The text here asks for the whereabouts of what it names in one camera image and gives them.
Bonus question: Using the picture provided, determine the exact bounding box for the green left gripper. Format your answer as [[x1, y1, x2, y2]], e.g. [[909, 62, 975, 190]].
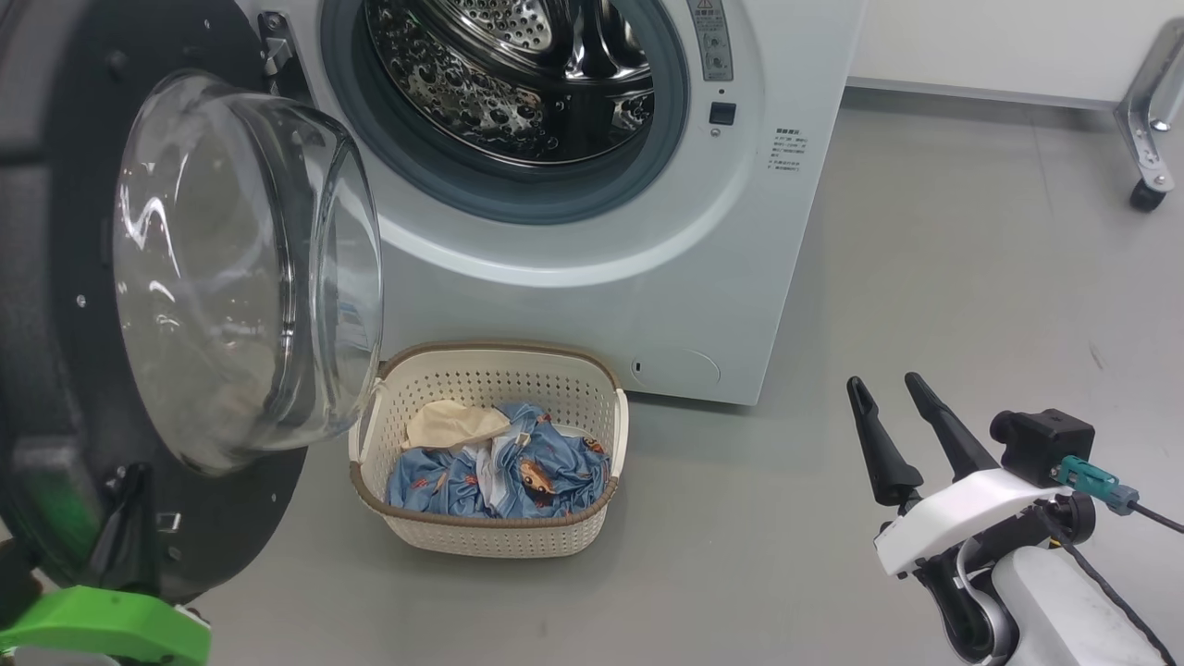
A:
[[0, 462, 212, 666]]

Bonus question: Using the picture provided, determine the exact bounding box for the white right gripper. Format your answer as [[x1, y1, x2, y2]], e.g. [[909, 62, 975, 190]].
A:
[[846, 372, 1097, 662]]

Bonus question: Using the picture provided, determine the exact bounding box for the washing machine glass door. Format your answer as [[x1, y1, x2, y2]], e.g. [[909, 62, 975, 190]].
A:
[[0, 0, 385, 607]]

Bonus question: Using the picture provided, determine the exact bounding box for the blue cartoon print garment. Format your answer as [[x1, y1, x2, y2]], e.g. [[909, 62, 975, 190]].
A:
[[387, 401, 613, 519]]

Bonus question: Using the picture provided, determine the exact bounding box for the cream beige garment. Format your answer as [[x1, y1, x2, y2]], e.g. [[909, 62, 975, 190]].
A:
[[404, 400, 512, 452]]

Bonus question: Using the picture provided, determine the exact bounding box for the white front-load washing machine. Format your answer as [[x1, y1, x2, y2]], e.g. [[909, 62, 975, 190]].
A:
[[236, 0, 870, 406]]

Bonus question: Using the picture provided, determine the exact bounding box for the grey rack leg with caster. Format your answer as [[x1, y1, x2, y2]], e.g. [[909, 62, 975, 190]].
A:
[[1115, 18, 1184, 214]]

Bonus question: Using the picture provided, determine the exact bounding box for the cream perforated laundry basket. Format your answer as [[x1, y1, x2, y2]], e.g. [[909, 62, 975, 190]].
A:
[[349, 340, 630, 559]]

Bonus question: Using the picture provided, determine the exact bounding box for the grey warning label sticker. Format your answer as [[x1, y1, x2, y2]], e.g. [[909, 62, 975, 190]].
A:
[[686, 0, 734, 82]]

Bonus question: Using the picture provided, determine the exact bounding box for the teal camera cable connector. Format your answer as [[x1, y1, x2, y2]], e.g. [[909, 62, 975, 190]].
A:
[[1054, 455, 1141, 516]]

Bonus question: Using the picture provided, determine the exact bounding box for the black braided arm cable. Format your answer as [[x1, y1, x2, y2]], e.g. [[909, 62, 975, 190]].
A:
[[1041, 509, 1176, 666]]

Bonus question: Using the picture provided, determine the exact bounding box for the thin black camera cable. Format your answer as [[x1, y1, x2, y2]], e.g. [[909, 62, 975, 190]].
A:
[[1133, 499, 1184, 536]]

